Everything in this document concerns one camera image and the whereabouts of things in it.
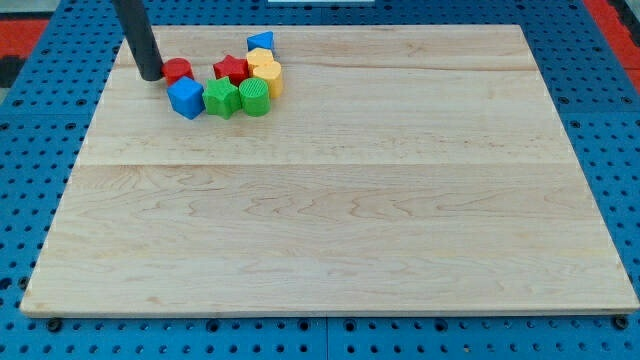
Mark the blue cube block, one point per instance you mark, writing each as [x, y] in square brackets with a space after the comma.
[185, 96]

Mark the red cylinder block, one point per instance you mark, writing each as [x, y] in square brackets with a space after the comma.
[176, 68]

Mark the light wooden board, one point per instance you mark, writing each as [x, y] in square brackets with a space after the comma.
[405, 171]

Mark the green cylinder block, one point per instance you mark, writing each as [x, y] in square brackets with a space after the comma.
[255, 98]

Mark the yellow cylinder block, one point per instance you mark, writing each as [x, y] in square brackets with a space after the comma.
[271, 73]

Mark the green star block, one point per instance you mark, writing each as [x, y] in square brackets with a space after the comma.
[221, 98]

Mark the yellow hexagon block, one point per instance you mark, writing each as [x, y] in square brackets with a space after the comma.
[259, 57]

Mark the red star block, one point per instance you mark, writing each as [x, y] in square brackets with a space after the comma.
[236, 69]

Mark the blue triangle block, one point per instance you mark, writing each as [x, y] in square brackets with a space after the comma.
[263, 40]

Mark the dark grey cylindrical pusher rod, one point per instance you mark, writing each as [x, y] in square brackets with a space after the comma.
[138, 32]

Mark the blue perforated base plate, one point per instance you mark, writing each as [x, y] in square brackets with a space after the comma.
[48, 111]

